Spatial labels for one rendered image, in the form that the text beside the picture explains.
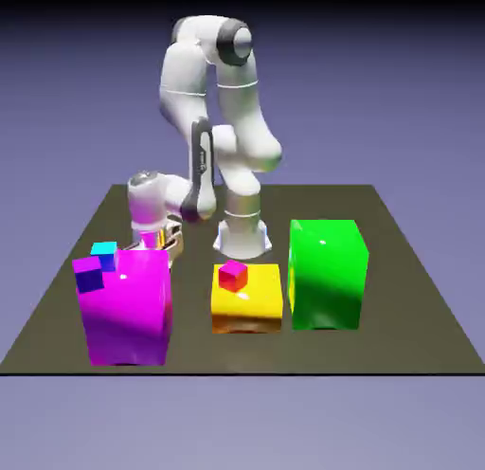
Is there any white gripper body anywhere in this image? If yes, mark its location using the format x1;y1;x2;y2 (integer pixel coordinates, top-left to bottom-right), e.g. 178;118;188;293
119;235;186;269

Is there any small red cube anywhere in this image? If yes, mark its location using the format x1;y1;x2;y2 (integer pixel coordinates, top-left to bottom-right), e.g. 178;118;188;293
218;259;250;294

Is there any small cyan cube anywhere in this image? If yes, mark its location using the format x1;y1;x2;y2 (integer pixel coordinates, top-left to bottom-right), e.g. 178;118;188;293
90;241;119;273

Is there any small purple cube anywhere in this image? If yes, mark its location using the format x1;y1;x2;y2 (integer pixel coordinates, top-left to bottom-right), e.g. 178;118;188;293
71;255;106;294

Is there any large magenta box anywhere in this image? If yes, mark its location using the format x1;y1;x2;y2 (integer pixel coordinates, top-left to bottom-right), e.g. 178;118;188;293
75;248;174;368

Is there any large yellow box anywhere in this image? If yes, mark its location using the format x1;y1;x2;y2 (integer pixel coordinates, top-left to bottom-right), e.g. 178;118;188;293
210;262;284;334

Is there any large green box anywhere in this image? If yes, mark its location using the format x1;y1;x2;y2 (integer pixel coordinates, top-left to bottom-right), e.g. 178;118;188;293
287;218;370;332

